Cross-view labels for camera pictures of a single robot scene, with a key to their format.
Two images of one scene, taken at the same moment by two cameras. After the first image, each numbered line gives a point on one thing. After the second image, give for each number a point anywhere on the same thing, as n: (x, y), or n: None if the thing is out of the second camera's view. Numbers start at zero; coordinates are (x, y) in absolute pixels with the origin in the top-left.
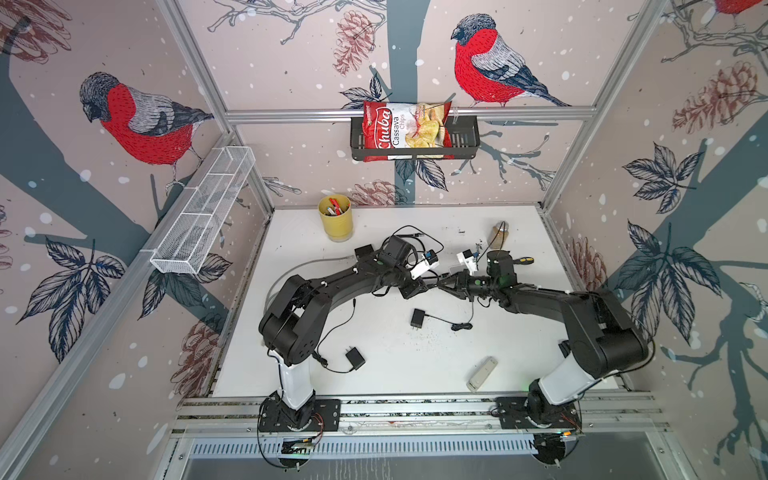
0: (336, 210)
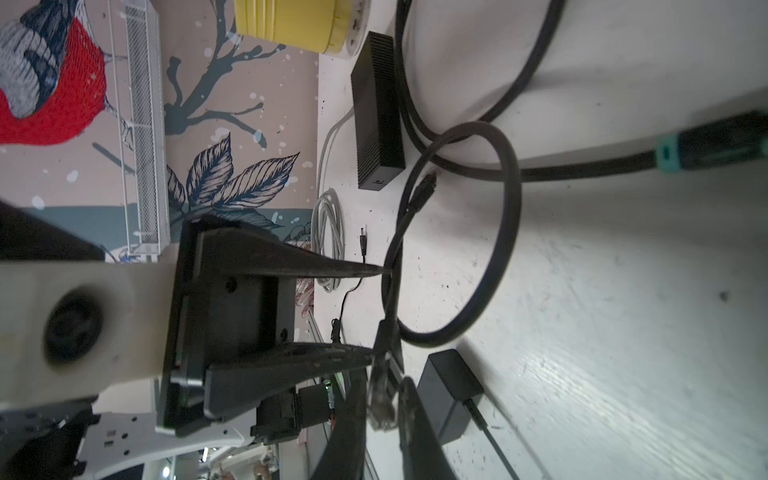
0: (323, 26)
